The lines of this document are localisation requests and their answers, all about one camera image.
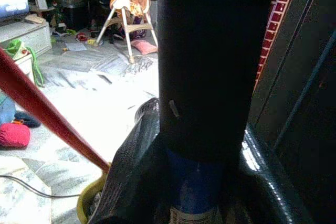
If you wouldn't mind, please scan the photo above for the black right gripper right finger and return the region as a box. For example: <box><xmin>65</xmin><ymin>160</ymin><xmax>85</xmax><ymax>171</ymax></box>
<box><xmin>223</xmin><ymin>126</ymin><xmax>313</xmax><ymax>224</ymax></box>

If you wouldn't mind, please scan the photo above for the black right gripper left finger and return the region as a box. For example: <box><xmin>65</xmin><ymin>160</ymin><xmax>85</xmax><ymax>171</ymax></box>
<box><xmin>89</xmin><ymin>97</ymin><xmax>170</xmax><ymax>224</ymax></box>

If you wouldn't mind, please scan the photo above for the black round floor object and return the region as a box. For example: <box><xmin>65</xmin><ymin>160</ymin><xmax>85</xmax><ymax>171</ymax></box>
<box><xmin>13</xmin><ymin>111</ymin><xmax>42</xmax><ymax>128</ymax></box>

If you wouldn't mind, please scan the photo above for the pink floor cushion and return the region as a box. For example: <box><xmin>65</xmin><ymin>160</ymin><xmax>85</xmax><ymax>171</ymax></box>
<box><xmin>130</xmin><ymin>39</ymin><xmax>159</xmax><ymax>56</ymax></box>

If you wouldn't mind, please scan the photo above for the blue vertical pipe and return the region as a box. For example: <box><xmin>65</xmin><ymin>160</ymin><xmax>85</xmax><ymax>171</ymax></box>
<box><xmin>272</xmin><ymin>31</ymin><xmax>336</xmax><ymax>150</ymax></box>

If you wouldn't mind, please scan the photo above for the red round cushion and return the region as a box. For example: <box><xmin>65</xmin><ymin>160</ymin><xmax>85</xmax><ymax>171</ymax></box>
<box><xmin>0</xmin><ymin>123</ymin><xmax>32</xmax><ymax>148</ymax></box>

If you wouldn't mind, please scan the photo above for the white paper sheet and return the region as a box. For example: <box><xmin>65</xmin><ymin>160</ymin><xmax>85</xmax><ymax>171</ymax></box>
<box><xmin>65</xmin><ymin>41</ymin><xmax>88</xmax><ymax>52</ymax></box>

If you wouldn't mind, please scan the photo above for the blue fabric bundle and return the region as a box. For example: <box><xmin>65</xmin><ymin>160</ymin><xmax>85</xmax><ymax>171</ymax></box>
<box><xmin>0</xmin><ymin>93</ymin><xmax>16</xmax><ymax>125</ymax></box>

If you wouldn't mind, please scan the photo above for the white baby high chair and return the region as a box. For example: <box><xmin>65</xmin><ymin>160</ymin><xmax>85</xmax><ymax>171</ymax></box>
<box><xmin>94</xmin><ymin>0</ymin><xmax>159</xmax><ymax>64</ymax></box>

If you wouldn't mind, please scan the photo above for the red brick pattern strip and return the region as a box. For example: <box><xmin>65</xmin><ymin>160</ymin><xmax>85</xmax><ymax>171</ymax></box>
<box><xmin>253</xmin><ymin>0</ymin><xmax>302</xmax><ymax>91</ymax></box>

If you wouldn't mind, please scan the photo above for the white low tv cabinet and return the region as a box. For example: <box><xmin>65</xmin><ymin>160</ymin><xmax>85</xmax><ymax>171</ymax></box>
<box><xmin>0</xmin><ymin>20</ymin><xmax>53</xmax><ymax>57</ymax></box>

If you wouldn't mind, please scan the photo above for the red long tool handle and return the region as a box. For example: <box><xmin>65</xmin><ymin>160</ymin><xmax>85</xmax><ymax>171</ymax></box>
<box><xmin>0</xmin><ymin>47</ymin><xmax>111</xmax><ymax>174</ymax></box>

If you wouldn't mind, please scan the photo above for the thin black floor cable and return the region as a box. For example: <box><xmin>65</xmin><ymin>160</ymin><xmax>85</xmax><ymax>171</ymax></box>
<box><xmin>0</xmin><ymin>174</ymin><xmax>81</xmax><ymax>199</ymax></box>

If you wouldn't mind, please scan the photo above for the green strapped toy bag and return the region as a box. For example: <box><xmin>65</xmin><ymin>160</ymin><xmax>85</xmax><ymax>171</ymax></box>
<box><xmin>4</xmin><ymin>39</ymin><xmax>45</xmax><ymax>88</ymax></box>

